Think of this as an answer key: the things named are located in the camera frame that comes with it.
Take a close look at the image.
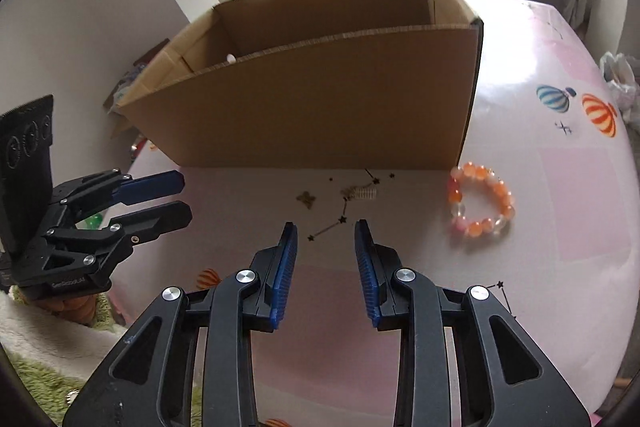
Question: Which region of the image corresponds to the person's hand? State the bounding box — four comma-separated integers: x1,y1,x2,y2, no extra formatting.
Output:
35,295,96,324

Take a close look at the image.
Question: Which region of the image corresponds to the black phone on gripper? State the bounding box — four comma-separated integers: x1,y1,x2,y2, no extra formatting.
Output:
1,94,53,260

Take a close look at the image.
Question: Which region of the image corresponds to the gold pearl brooch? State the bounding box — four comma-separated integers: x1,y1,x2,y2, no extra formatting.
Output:
341,184,378,202

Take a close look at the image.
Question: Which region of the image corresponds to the brown cardboard box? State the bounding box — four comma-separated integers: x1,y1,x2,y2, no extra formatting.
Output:
117,0,484,170

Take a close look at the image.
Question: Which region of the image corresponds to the white plastic bag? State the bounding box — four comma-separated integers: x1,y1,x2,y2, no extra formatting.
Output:
600,52,640,129

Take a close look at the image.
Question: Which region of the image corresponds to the orange pink bead bracelet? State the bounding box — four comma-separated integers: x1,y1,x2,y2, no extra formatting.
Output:
446,161,516,239

